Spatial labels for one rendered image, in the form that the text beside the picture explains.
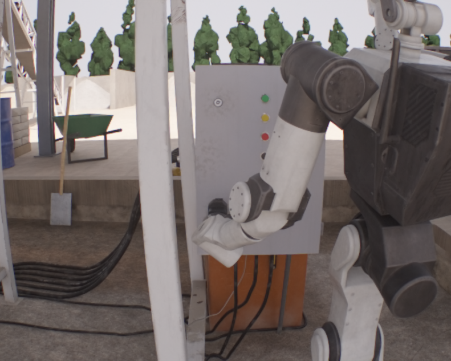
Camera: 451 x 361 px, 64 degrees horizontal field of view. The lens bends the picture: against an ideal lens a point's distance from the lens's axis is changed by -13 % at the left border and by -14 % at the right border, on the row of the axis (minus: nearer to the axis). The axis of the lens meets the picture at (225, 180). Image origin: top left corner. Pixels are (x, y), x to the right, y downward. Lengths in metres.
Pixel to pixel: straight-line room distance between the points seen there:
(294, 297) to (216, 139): 1.07
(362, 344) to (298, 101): 0.70
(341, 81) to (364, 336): 0.71
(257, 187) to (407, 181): 0.27
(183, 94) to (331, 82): 1.31
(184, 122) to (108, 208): 2.09
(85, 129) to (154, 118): 4.29
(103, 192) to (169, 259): 2.92
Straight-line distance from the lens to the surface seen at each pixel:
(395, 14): 0.78
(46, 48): 5.92
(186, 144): 1.88
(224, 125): 1.24
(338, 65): 0.61
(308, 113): 0.67
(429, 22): 0.82
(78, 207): 3.92
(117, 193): 3.76
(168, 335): 0.97
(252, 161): 1.25
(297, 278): 2.01
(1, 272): 2.42
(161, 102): 0.89
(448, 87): 0.63
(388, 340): 2.13
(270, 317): 2.09
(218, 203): 1.17
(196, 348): 1.58
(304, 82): 0.65
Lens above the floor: 1.17
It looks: 12 degrees down
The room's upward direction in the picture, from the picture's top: straight up
